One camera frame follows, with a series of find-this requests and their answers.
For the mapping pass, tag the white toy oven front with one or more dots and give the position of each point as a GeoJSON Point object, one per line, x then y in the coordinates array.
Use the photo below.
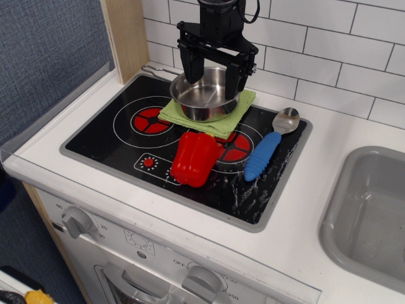
{"type": "Point", "coordinates": [116, 265]}

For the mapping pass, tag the grey left oven knob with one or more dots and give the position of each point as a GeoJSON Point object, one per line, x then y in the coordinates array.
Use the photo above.
{"type": "Point", "coordinates": [76, 222]}

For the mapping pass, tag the grey right oven knob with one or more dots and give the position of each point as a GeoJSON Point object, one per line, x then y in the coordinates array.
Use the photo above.
{"type": "Point", "coordinates": [202, 283]}

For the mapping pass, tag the grey oven knob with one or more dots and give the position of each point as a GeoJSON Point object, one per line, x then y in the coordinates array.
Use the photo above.
{"type": "Point", "coordinates": [76, 222]}
{"type": "Point", "coordinates": [202, 283]}

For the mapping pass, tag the black toy stovetop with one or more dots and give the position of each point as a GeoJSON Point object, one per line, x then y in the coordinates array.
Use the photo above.
{"type": "Point", "coordinates": [126, 139]}

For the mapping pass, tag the yellow object at corner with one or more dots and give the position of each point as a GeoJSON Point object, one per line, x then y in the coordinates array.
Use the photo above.
{"type": "Point", "coordinates": [38, 297]}

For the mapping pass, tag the grey plastic sink basin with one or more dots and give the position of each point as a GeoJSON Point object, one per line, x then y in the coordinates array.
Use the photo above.
{"type": "Point", "coordinates": [363, 227]}

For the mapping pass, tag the wooden side post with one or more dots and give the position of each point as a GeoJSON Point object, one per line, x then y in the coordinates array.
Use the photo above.
{"type": "Point", "coordinates": [126, 30]}

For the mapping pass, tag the blue handled metal spoon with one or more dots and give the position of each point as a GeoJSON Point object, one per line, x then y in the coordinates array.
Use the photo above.
{"type": "Point", "coordinates": [286, 121]}

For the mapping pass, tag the silver metal pot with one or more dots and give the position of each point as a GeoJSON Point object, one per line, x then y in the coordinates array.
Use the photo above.
{"type": "Point", "coordinates": [203, 101]}

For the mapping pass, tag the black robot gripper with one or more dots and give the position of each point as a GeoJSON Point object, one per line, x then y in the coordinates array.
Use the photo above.
{"type": "Point", "coordinates": [218, 37]}

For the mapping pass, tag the red plastic bell pepper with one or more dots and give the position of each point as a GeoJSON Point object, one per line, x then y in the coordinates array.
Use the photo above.
{"type": "Point", "coordinates": [196, 155]}

